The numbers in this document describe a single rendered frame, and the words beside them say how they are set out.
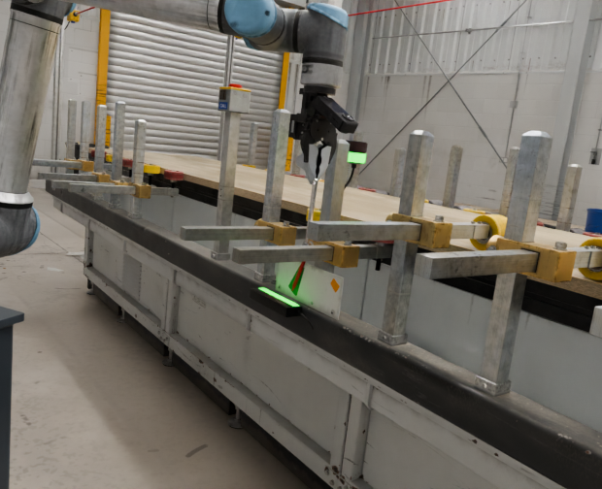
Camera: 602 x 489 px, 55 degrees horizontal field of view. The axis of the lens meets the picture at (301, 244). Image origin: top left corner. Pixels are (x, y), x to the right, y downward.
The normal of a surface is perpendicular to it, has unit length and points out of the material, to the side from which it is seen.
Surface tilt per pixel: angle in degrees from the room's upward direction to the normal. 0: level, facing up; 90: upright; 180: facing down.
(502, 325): 90
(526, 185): 90
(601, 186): 90
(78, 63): 90
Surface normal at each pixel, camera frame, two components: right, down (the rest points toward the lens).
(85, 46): 0.61, 0.21
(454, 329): -0.80, 0.02
